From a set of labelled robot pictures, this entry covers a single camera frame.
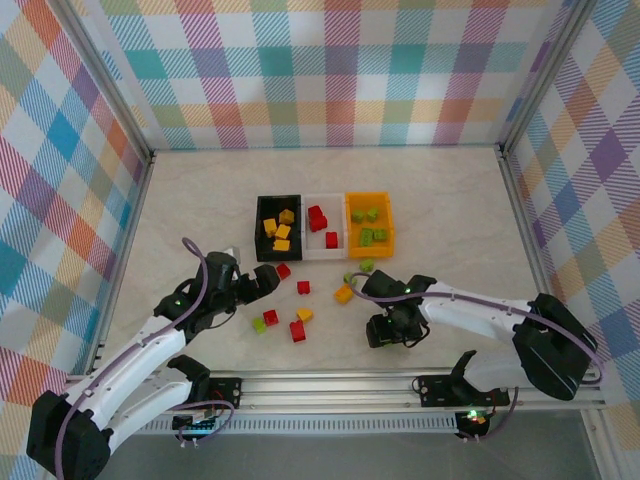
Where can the orange-yellow lego brick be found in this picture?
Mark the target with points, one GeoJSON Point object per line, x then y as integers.
{"type": "Point", "coordinates": [343, 294]}

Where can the large red lego brick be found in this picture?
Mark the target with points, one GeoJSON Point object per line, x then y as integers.
{"type": "Point", "coordinates": [331, 240]}

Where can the long green lego brick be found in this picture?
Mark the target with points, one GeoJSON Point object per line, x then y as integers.
{"type": "Point", "coordinates": [366, 236]}

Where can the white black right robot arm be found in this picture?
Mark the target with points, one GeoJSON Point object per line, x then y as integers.
{"type": "Point", "coordinates": [475, 315]}

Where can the black plastic container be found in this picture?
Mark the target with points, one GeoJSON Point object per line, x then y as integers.
{"type": "Point", "coordinates": [264, 250]}

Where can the white plastic container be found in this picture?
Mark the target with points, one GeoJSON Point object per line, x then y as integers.
{"type": "Point", "coordinates": [312, 247]}

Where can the orange plastic container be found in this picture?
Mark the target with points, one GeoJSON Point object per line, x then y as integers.
{"type": "Point", "coordinates": [370, 251]}

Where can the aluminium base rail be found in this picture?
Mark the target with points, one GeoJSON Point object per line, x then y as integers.
{"type": "Point", "coordinates": [325, 387]}

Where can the aluminium side rail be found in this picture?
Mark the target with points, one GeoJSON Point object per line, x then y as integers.
{"type": "Point", "coordinates": [534, 250]}
{"type": "Point", "coordinates": [126, 250]}

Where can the aluminium frame post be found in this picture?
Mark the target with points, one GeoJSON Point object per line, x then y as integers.
{"type": "Point", "coordinates": [544, 75]}
{"type": "Point", "coordinates": [107, 75]}

